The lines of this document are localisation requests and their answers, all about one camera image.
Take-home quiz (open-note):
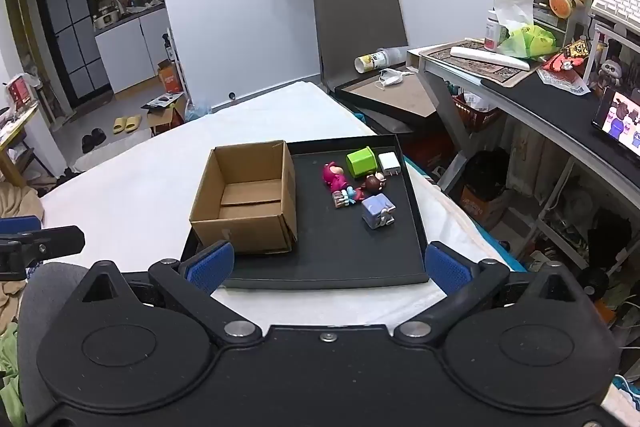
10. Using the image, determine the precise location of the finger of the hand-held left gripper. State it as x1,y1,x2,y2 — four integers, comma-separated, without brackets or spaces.
0,226,86,282
0,216,42,236

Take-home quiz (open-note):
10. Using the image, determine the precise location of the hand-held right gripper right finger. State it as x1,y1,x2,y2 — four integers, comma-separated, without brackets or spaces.
395,241,583,350

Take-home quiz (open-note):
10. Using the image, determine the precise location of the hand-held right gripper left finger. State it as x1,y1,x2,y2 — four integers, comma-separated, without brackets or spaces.
75,241,263,349

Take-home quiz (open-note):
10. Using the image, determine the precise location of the brown cardboard box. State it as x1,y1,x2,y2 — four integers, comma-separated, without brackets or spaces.
189,140,299,255

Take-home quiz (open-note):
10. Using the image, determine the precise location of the purple cube toy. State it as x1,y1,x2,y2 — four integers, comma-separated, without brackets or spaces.
361,194,397,232

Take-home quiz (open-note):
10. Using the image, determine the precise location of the black tray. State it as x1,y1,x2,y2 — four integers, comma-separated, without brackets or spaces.
181,134,430,290

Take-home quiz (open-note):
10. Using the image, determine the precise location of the brown-haired figurine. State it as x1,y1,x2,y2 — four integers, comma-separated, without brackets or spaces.
364,172,388,196

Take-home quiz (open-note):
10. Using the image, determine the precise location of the small bottle toy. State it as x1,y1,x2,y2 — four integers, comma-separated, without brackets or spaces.
331,187,365,210

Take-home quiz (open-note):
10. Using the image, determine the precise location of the green toy box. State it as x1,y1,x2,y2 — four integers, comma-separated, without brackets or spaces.
346,146,379,179

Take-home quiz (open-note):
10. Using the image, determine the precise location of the beige blanket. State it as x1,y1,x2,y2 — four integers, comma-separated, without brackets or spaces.
0,184,46,323

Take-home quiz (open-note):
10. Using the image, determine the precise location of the wooden round table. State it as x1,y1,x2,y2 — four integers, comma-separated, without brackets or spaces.
0,102,41,188

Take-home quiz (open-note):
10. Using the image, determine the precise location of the black bag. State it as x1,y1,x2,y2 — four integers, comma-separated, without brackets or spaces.
462,149,511,202

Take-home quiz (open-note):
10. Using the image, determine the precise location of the white charger plug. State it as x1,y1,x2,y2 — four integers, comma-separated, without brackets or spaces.
378,151,402,178

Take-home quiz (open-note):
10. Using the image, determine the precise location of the green cloth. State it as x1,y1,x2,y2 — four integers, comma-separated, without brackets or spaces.
0,324,23,427

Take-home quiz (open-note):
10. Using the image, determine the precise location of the pink figurine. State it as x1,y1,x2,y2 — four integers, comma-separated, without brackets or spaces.
322,161,349,194

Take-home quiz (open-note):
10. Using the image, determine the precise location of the blue plastic bag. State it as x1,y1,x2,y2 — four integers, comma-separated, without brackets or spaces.
185,99,213,122

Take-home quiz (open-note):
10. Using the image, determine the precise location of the cardboard box with open flaps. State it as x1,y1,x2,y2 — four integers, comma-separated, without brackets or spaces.
140,92,187,138

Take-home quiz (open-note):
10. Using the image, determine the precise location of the red basket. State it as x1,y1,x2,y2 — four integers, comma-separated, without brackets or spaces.
452,92,503,130

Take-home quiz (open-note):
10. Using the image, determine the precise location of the black-rimmed brown board tray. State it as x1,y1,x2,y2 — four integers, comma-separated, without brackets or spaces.
334,69,441,128

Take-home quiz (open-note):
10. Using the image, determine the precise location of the white-framed desk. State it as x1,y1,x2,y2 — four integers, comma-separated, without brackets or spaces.
407,39,640,268

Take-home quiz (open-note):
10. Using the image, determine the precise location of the orange box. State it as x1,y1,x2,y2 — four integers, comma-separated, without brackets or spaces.
157,59,183,94

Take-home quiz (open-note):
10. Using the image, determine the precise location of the black desk pad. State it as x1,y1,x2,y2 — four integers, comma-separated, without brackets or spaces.
480,72,640,188

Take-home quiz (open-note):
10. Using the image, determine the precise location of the white cabinet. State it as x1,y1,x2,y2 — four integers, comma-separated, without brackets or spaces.
75,0,171,95

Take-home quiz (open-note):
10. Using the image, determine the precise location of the black-framed glass door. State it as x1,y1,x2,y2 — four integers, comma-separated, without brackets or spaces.
31,0,113,100

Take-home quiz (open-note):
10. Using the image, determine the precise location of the brown patterned mat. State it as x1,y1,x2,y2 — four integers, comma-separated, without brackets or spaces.
419,39,546,84

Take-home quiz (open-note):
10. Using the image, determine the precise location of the white long bar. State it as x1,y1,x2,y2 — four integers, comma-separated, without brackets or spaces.
450,46,531,70

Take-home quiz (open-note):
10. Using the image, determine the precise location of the clear plastic bottle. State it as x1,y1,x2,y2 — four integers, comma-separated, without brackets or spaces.
355,48,408,72

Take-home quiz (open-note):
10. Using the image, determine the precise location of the phone with cartoon screen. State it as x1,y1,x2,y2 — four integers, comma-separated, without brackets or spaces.
592,86,640,160

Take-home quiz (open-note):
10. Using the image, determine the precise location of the red snack packet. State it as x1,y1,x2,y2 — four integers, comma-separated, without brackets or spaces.
542,44,591,72

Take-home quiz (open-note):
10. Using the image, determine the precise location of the green plastic bag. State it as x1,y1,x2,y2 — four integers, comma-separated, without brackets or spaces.
497,24,558,58

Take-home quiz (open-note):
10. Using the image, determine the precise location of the white pill bottle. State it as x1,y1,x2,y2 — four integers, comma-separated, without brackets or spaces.
483,8,506,52

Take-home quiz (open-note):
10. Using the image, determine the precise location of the skull-faced figurine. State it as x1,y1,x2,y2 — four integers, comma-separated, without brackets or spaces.
597,59,626,90

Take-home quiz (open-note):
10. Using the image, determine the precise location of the white desk riser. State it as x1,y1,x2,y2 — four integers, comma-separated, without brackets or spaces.
587,14,640,92

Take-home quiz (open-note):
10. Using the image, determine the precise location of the grey desktop drawer organizer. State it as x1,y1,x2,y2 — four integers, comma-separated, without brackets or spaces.
495,0,588,48

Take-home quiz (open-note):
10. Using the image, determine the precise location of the white tissue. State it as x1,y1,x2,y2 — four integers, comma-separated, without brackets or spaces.
492,0,536,30

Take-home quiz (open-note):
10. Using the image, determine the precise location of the white keyboard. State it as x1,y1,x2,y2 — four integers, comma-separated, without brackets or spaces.
591,0,640,28

